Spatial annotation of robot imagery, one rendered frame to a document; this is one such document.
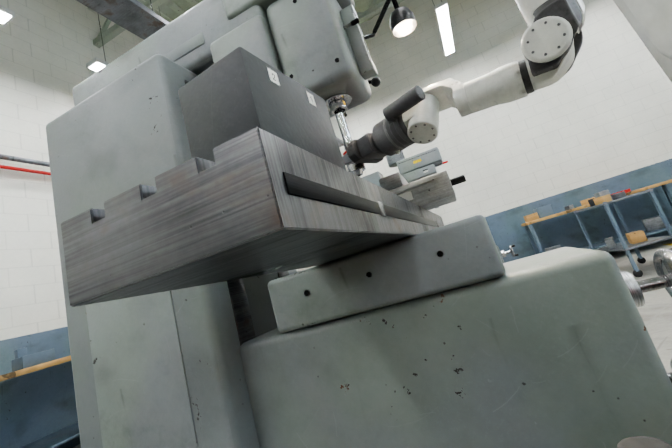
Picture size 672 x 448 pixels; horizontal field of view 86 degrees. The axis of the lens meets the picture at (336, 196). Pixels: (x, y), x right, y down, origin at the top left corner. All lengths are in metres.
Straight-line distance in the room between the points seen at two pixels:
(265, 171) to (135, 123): 0.88
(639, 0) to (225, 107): 0.41
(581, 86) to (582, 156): 1.27
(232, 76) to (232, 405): 0.70
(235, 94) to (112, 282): 0.25
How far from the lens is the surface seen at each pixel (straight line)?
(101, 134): 1.23
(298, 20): 1.08
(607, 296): 0.77
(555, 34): 0.76
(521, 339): 0.76
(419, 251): 0.74
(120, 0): 3.92
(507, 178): 7.49
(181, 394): 0.99
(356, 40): 1.07
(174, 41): 1.32
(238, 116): 0.47
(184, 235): 0.31
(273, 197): 0.26
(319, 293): 0.81
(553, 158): 7.63
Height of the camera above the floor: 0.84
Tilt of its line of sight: 13 degrees up
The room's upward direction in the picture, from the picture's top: 16 degrees counter-clockwise
